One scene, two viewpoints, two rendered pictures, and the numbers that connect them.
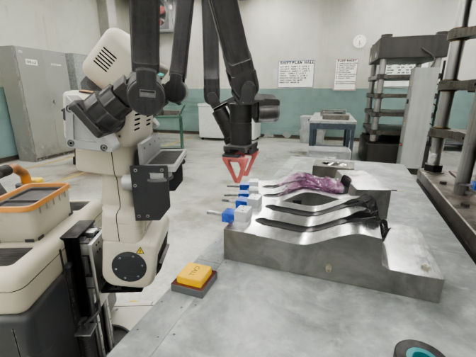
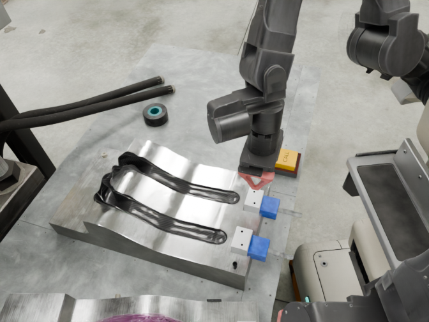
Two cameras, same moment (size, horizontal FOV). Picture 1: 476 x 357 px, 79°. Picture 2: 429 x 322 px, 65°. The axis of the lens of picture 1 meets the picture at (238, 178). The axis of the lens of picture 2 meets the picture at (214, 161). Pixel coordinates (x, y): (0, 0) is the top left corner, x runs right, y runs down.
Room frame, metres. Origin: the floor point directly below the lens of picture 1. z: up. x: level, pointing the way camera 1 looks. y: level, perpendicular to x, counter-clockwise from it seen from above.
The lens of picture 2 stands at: (1.19, -0.10, 1.58)
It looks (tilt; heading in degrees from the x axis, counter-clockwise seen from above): 51 degrees down; 181
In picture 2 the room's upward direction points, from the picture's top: 4 degrees counter-clockwise
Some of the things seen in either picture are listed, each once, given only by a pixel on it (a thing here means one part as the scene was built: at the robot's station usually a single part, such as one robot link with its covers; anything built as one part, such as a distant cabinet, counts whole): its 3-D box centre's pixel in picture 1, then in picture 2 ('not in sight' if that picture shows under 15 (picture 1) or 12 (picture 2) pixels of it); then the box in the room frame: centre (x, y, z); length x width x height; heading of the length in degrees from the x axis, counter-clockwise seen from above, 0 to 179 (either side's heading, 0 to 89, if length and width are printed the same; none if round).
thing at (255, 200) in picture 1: (240, 202); (262, 249); (0.88, -0.01, 0.89); 0.13 x 0.05 x 0.05; 69
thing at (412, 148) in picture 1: (398, 103); not in sight; (5.11, -2.73, 1.03); 1.54 x 0.94 x 2.06; 163
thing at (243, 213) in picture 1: (227, 214); (273, 208); (0.78, 0.03, 0.89); 0.13 x 0.05 x 0.05; 69
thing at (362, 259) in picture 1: (325, 230); (161, 201); (0.73, -0.24, 0.87); 0.50 x 0.26 x 0.14; 70
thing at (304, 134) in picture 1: (312, 136); not in sight; (7.24, -1.85, 0.16); 0.60 x 0.42 x 0.33; 69
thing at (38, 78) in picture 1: (43, 105); not in sight; (5.66, 3.67, 0.98); 1.00 x 0.47 x 1.95; 163
